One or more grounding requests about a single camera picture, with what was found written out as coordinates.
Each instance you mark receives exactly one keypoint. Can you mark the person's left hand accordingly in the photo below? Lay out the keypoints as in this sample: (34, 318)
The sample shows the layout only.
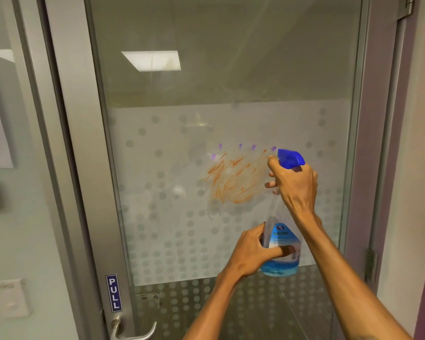
(246, 251)

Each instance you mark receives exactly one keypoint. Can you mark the person's right hand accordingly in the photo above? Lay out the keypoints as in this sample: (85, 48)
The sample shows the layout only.
(297, 187)

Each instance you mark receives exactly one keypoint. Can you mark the person's right fingers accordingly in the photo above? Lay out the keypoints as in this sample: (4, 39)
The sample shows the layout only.
(273, 171)

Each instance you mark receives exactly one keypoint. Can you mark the person's left thumb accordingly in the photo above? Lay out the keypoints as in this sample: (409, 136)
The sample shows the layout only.
(281, 252)

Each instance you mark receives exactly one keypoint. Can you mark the clear spray bottle blue trigger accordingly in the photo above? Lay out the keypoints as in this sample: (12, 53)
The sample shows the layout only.
(279, 269)

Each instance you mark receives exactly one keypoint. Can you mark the person's right forearm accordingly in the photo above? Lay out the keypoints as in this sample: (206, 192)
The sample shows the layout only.
(343, 276)

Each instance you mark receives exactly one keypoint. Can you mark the person's left forearm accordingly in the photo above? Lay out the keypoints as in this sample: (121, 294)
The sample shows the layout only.
(216, 304)

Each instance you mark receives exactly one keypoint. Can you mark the orange scribble stain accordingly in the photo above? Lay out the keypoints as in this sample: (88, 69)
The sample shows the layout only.
(233, 177)

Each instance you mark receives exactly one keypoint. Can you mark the metal door hinge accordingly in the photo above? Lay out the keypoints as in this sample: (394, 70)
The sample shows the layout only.
(371, 264)
(405, 7)

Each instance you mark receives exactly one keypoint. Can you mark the dotted frosted window film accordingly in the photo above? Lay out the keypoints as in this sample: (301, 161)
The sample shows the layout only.
(163, 215)

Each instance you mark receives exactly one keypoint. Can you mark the rectangular ceiling light panel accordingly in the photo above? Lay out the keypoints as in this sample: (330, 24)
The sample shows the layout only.
(151, 61)

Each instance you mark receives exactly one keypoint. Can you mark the blue door sign sticker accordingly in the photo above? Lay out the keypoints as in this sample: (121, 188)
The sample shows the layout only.
(114, 293)

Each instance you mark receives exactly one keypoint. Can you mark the aluminium framed glass door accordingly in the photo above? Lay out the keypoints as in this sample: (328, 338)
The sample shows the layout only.
(92, 173)

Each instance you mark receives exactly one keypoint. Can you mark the grey purple door frame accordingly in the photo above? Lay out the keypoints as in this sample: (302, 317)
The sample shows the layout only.
(382, 138)

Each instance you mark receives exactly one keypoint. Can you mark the white wall light switch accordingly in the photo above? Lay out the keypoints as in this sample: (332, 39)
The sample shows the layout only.
(10, 299)

